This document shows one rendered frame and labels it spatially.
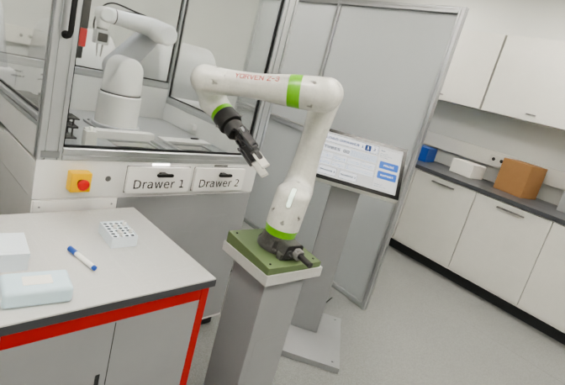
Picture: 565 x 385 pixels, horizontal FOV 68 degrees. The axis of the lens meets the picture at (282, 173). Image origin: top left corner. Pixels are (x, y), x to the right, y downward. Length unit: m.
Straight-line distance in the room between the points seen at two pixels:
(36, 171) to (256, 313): 0.91
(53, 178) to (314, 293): 1.52
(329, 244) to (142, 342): 1.30
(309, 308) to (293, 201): 1.16
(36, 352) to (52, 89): 0.81
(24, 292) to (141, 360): 0.43
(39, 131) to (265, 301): 0.97
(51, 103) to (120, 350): 0.82
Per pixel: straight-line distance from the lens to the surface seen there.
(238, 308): 1.71
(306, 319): 2.61
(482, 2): 5.16
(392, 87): 3.00
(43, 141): 1.63
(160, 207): 1.91
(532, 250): 3.92
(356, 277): 3.15
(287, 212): 1.52
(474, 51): 4.62
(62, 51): 1.58
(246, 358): 1.74
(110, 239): 1.48
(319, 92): 1.43
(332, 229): 2.36
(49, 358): 1.27
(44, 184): 1.68
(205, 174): 1.95
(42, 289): 1.18
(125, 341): 1.35
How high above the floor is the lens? 1.44
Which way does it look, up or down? 13 degrees down
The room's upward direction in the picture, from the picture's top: 15 degrees clockwise
